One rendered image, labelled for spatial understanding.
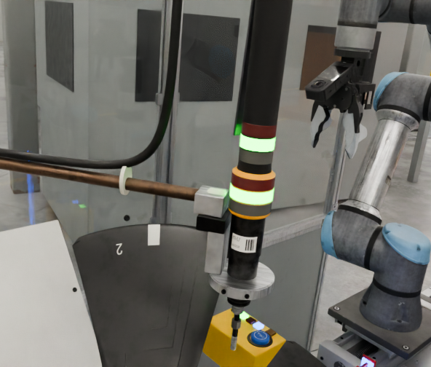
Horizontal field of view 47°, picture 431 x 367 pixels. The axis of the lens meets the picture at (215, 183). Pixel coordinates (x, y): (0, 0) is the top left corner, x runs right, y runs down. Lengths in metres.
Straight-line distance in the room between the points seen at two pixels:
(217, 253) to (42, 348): 0.41
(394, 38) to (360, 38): 4.19
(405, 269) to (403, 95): 0.45
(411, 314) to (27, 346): 0.88
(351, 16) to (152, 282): 0.62
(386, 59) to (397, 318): 4.03
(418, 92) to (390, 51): 3.79
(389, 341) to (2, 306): 0.85
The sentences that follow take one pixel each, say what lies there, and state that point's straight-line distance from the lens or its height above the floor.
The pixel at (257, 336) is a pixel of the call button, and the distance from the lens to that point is 1.10.
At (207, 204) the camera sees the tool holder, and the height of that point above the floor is 1.54.
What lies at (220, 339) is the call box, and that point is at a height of 1.05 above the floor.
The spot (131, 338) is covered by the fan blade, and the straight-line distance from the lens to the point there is 0.67.
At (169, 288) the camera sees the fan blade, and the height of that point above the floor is 1.37.
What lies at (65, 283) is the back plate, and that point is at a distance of 0.87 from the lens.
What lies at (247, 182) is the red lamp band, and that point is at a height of 1.57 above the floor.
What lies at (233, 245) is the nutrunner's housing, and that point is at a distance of 0.50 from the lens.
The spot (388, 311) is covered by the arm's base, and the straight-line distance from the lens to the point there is 1.29.
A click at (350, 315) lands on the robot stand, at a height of 1.04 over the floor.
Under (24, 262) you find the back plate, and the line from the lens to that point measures 0.86.
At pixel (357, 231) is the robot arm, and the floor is 1.24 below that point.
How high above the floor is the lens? 1.72
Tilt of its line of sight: 19 degrees down
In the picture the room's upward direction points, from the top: 5 degrees clockwise
